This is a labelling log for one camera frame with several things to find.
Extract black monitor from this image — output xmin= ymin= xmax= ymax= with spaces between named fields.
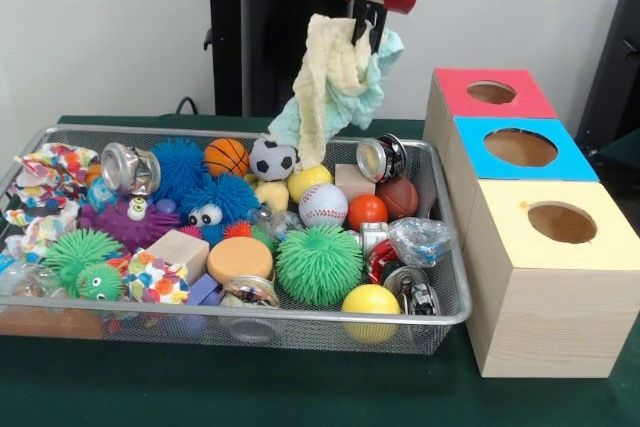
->
xmin=574 ymin=0 xmax=640 ymax=148

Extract white toy baseball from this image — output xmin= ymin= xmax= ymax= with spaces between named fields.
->
xmin=298 ymin=182 xmax=349 ymax=228

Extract dark green tablecloth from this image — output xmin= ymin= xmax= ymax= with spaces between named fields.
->
xmin=597 ymin=127 xmax=640 ymax=183
xmin=0 ymin=114 xmax=640 ymax=427

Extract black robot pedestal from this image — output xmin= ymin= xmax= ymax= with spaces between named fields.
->
xmin=193 ymin=0 xmax=401 ymax=121

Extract green spiky rubber toy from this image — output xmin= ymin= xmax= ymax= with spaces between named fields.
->
xmin=44 ymin=227 xmax=125 ymax=293

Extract cream and mint cloth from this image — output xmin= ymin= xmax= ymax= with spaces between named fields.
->
xmin=267 ymin=13 xmax=407 ymax=168

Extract orange toy basketball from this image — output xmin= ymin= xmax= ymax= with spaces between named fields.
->
xmin=203 ymin=138 xmax=250 ymax=179

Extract yellow ball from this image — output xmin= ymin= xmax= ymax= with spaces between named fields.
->
xmin=341 ymin=284 xmax=403 ymax=346

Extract purple spiky rubber toy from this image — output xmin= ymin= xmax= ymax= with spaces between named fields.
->
xmin=78 ymin=195 xmax=181 ymax=253

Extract large green spiky ball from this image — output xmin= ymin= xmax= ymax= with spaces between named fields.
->
xmin=275 ymin=224 xmax=365 ymax=307

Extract black and white soccer ball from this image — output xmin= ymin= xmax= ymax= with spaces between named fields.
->
xmin=248 ymin=135 xmax=298 ymax=182

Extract blue spiky rubber ball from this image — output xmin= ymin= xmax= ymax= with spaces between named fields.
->
xmin=149 ymin=136 xmax=210 ymax=196

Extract brown toy football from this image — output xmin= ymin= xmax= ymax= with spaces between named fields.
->
xmin=375 ymin=175 xmax=420 ymax=221

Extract silver wire mesh bin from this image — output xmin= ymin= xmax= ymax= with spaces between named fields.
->
xmin=0 ymin=124 xmax=473 ymax=357

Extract multicoloured spiky caterpillar toy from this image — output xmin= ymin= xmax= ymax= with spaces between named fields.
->
xmin=75 ymin=261 xmax=125 ymax=302

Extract black cable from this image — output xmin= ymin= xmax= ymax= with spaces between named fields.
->
xmin=174 ymin=95 xmax=201 ymax=116

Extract wooden box with three holes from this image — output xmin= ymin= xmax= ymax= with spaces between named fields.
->
xmin=423 ymin=67 xmax=640 ymax=379

